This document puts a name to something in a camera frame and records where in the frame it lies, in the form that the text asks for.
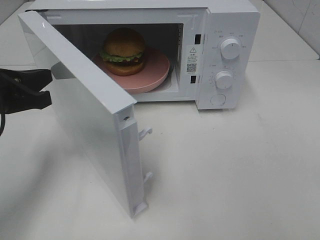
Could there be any glass turntable plate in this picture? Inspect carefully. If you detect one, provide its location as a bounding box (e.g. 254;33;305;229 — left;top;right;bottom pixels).
158;63;174;91

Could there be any white timer knob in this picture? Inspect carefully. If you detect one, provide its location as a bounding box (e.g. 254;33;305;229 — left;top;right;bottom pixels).
214;70;234;90

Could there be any white power knob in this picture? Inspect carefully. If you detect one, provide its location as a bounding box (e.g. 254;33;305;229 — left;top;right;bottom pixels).
220;37;241;60

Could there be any white microwave door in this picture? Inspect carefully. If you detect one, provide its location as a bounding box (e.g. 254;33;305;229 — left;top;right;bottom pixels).
18;11;152;217

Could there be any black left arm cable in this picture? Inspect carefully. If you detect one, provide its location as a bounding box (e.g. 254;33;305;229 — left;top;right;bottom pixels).
0;72;8;137

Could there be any round door release button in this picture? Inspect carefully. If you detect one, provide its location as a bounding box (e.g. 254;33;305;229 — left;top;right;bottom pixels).
210;94;226;107

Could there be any pink plate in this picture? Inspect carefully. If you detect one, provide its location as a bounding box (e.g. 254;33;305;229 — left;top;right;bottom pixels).
92;47;170;94

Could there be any white microwave oven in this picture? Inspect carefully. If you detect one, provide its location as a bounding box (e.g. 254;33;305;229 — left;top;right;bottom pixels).
25;0;260;110

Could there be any burger with lettuce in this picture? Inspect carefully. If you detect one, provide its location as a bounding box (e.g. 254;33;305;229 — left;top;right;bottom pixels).
99;27;146;76

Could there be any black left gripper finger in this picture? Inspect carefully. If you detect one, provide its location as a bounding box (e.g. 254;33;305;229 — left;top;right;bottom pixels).
14;90;52;112
9;69;53;94

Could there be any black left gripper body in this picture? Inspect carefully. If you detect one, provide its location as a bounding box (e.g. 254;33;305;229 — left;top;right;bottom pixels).
0;68;35;115

